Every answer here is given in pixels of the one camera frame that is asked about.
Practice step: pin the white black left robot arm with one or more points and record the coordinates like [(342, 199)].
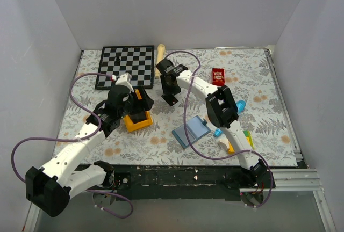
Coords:
[(51, 186)]

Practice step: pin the floral patterned table mat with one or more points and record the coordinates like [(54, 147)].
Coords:
[(247, 74)]

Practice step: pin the aluminium frame rail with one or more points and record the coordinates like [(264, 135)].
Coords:
[(278, 179)]

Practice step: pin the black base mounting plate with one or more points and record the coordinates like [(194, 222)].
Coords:
[(188, 192)]

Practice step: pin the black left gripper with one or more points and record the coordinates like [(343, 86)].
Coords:
[(144, 103)]

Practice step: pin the yellow plastic bin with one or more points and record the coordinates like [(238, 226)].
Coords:
[(134, 122)]

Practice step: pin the green toy brick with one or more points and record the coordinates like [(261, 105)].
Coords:
[(249, 138)]

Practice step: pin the cream wooden pestle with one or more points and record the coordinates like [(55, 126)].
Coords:
[(159, 57)]

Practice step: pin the black white chessboard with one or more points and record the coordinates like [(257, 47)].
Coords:
[(138, 61)]

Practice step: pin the yellow toy window brick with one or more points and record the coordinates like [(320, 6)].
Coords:
[(230, 148)]

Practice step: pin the black VIP card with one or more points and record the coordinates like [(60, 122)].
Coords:
[(170, 99)]

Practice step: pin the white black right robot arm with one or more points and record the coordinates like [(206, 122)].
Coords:
[(222, 112)]

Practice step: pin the red owl toy block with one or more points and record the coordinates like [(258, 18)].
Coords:
[(218, 76)]

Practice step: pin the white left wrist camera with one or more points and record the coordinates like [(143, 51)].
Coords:
[(124, 80)]

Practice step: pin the cyan plastic marker tube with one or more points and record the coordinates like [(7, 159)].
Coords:
[(241, 104)]

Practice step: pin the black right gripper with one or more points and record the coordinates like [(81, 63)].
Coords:
[(165, 91)]

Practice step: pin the white curved toy piece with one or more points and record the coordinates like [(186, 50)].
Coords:
[(224, 143)]

